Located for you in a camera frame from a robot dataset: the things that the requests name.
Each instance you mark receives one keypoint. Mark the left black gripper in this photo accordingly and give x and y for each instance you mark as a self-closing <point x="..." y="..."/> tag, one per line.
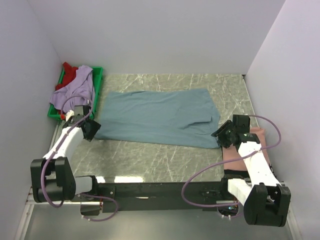
<point x="95" y="126"/>

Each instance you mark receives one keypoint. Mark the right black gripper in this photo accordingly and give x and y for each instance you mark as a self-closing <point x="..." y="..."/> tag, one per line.
<point x="220" y="133"/>

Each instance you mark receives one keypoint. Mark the blue t-shirt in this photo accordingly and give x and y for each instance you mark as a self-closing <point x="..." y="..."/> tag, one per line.
<point x="181" y="118"/>

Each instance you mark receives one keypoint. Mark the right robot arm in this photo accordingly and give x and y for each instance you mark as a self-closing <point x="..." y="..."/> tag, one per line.
<point x="265" y="201"/>

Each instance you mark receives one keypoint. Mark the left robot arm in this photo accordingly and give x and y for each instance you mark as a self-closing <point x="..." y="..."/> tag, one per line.
<point x="52" y="178"/>

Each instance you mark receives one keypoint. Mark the folded pink t-shirt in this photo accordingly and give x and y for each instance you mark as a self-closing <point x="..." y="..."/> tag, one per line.
<point x="231" y="152"/>

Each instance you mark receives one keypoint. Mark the lavender t-shirt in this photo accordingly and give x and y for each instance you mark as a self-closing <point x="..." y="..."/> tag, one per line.
<point x="77" y="93"/>

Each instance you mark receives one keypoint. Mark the green plastic bin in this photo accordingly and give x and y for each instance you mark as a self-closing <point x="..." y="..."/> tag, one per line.
<point x="97" y="78"/>

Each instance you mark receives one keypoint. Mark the red t-shirt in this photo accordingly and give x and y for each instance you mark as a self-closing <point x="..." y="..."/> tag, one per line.
<point x="68" y="77"/>

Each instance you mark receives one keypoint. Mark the black base beam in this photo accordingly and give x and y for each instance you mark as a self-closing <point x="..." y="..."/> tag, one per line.
<point x="162" y="196"/>

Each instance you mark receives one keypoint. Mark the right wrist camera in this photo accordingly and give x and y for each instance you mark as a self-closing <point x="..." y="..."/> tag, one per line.
<point x="241" y="123"/>

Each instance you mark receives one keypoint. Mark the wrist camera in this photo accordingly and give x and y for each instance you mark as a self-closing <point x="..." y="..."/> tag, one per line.
<point x="241" y="123"/>
<point x="73" y="116"/>

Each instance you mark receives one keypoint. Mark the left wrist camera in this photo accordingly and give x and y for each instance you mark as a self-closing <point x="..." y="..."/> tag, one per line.
<point x="73" y="116"/>

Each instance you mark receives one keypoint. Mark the aluminium rail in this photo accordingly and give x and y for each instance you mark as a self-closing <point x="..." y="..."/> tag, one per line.
<point x="164" y="195"/>

